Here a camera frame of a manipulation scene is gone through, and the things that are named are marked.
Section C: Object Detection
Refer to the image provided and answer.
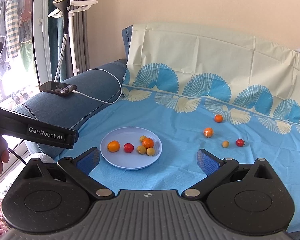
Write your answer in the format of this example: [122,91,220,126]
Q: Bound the hanging laundry clothes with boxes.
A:
[0,0,33,68]

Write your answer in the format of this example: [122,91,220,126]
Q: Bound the red cherry tomato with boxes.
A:
[236,139,245,147]
[123,143,134,153]

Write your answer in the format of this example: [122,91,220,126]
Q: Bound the light blue plate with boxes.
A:
[100,127,162,170]

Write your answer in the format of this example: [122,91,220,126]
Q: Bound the tan longan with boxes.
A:
[140,135,147,142]
[137,145,147,154]
[146,147,155,156]
[222,140,230,148]

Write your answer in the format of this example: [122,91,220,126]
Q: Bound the blue patterned sofa cover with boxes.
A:
[61,23,300,231]

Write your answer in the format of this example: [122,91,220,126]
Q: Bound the blue denim sofa armrest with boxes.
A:
[13,58,128,158]

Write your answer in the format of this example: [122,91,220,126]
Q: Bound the small orange mandarin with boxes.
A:
[214,114,223,123]

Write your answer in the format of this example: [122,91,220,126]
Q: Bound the black smartphone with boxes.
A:
[39,81,77,97]

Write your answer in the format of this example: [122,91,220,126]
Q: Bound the white charging cable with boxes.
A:
[72,68,123,105]

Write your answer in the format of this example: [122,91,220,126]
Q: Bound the grey curtain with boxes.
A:
[65,0,90,77]

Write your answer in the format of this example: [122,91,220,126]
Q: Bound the garment steamer stand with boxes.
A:
[48,0,98,82]

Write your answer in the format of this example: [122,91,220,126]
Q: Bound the plastic orange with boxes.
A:
[203,127,214,138]

